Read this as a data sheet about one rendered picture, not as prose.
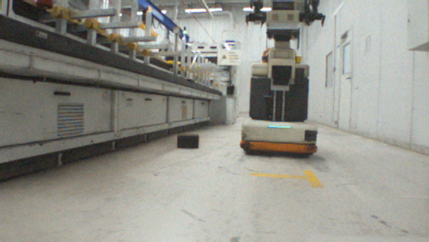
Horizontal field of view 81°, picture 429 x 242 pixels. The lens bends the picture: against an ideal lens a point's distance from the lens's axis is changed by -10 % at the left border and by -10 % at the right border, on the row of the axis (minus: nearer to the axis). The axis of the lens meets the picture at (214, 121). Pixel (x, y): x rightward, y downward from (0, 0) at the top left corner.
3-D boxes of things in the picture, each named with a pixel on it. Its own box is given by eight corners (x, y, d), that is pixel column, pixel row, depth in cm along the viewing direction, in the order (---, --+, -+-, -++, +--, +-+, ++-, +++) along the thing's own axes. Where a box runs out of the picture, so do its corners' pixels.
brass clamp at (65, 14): (78, 23, 131) (79, 14, 131) (60, 15, 118) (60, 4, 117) (68, 24, 132) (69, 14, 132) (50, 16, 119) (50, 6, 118)
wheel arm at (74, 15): (116, 17, 123) (116, 9, 123) (112, 15, 120) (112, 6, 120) (43, 24, 131) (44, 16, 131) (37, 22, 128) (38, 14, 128)
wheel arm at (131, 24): (139, 29, 148) (140, 21, 148) (136, 27, 145) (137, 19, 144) (73, 33, 156) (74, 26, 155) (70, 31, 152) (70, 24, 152)
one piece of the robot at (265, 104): (249, 129, 284) (252, 47, 280) (303, 132, 275) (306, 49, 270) (247, 132, 251) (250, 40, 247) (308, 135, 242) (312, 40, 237)
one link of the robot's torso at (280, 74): (270, 90, 250) (271, 63, 249) (302, 91, 245) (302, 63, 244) (270, 88, 224) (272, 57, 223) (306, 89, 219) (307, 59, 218)
